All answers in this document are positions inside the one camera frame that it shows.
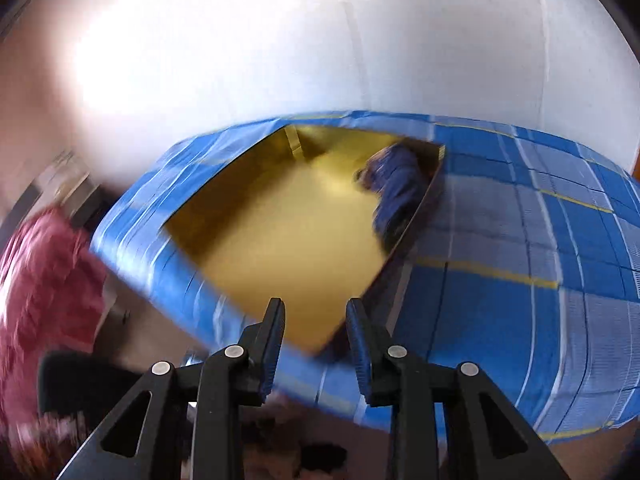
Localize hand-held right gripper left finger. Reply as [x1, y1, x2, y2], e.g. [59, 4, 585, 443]
[56, 297, 287, 480]

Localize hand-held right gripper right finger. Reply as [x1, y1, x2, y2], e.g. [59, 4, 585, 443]
[346, 297, 573, 480]

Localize gold lined cardboard box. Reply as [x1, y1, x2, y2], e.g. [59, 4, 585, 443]
[162, 122, 447, 356]

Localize blue plaid tablecloth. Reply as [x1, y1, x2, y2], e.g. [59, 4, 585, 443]
[90, 110, 640, 446]

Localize dark blue cloth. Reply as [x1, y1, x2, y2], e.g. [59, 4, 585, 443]
[355, 144, 436, 251]

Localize black chair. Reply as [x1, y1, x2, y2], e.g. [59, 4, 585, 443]
[37, 350, 151, 417]

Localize red crinkled cloth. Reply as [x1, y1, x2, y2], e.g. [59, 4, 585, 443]
[0, 207, 113, 480]

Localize dark furniture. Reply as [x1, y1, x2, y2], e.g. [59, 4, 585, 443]
[0, 150, 106, 231]

